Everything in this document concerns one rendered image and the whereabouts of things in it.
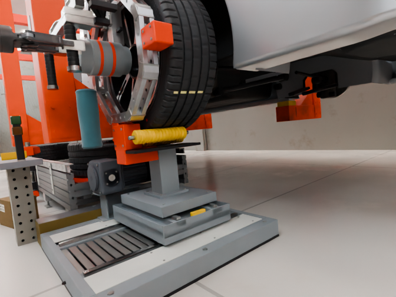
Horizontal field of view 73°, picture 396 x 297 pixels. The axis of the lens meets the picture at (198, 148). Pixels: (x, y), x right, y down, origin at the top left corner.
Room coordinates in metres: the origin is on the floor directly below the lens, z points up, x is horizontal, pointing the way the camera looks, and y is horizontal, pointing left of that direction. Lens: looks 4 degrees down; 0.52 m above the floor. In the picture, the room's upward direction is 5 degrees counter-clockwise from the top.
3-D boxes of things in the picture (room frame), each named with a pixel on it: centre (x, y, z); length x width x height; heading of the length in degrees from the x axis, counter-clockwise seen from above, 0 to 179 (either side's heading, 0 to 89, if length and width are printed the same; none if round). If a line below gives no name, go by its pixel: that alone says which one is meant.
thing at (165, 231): (1.30, 0.18, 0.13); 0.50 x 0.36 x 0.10; 39
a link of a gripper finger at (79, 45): (0.89, 0.37, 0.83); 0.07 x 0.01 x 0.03; 129
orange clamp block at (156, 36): (0.95, 0.11, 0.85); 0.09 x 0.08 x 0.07; 39
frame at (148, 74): (1.19, 0.31, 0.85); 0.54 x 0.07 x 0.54; 39
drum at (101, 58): (1.14, 0.36, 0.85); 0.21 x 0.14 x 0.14; 129
